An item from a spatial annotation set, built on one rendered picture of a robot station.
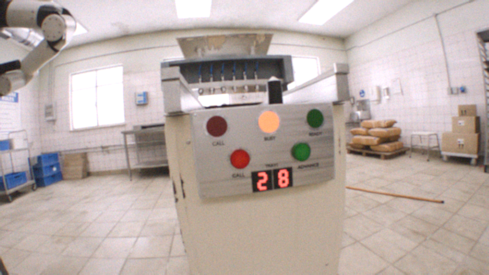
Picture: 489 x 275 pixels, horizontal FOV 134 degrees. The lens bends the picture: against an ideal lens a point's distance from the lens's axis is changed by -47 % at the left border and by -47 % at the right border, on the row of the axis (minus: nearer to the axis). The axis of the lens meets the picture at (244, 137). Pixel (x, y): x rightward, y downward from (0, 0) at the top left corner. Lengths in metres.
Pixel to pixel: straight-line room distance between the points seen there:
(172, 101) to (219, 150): 0.10
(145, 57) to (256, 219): 4.37
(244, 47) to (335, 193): 0.95
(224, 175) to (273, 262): 0.23
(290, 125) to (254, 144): 0.07
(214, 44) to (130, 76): 3.52
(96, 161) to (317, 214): 4.64
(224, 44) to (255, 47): 0.18
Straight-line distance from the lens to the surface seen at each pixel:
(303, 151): 0.32
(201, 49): 1.16
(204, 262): 0.42
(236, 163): 0.29
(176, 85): 0.31
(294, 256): 0.45
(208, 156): 0.30
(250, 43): 1.18
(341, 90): 0.37
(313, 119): 0.33
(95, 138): 4.76
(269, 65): 1.20
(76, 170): 4.84
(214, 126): 0.30
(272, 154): 0.31
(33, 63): 0.79
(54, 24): 0.70
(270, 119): 0.31
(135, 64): 4.58
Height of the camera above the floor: 0.81
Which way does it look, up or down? 4 degrees down
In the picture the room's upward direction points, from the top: 5 degrees counter-clockwise
